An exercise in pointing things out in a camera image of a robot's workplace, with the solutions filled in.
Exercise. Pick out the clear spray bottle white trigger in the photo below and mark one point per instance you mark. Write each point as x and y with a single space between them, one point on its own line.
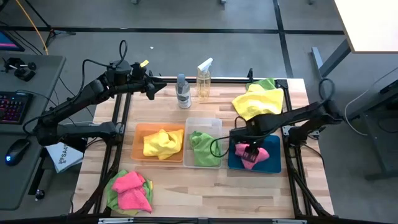
204 84

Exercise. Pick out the green microfiber towel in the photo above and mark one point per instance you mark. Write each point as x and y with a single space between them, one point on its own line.
267 83
203 149
111 199

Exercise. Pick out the backlit computer keyboard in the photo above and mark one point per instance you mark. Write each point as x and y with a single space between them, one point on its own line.
12 107

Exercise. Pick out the silver frame bracket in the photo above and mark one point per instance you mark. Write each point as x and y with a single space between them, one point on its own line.
115 221
289 221

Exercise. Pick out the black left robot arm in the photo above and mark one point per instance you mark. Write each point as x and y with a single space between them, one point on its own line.
77 96

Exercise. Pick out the black metal rig frame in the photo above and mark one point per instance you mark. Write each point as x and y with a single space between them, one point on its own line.
127 109

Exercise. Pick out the grey side desk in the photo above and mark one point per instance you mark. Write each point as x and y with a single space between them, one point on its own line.
37 93

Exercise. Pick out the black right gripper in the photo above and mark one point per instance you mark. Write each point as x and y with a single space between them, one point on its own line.
248 137

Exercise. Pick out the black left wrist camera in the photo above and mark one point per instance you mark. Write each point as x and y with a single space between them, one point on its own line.
138 72

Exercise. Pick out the black computer mouse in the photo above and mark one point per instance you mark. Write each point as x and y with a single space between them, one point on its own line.
17 151

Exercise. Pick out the yellow tape tag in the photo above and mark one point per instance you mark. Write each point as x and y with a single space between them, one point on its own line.
144 63

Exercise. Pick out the black round knob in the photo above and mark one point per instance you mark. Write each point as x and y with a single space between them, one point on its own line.
39 194

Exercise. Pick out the white printed bag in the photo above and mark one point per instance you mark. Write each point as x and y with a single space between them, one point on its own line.
66 155

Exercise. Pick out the dark grey desk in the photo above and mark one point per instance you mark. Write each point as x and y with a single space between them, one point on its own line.
385 105

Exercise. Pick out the grey table leg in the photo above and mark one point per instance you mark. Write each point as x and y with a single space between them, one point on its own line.
334 59

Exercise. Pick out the yellow microfiber towel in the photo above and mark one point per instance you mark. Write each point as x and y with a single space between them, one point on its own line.
151 185
259 102
163 144

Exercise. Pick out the clear spray bottle grey trigger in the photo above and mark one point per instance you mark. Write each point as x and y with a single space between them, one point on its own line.
183 93

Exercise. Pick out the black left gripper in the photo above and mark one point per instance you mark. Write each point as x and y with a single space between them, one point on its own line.
140 86

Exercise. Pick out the clear plastic basket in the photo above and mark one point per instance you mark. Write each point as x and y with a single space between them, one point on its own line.
202 124

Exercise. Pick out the white table top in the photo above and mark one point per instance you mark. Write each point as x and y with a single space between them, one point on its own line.
370 21

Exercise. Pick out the black tripod stand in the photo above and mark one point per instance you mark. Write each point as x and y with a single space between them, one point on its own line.
51 32

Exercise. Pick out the orange translucent plastic basket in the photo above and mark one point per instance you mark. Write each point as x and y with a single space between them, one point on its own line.
138 140

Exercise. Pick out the blue plastic basket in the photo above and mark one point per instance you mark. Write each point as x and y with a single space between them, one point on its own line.
273 155

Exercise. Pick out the pink microfiber towel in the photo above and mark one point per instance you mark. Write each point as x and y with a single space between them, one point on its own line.
133 200
127 182
262 154

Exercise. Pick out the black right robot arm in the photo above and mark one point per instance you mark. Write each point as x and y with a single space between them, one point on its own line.
295 116

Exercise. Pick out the computer monitor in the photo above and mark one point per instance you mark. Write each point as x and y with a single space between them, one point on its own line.
7 42

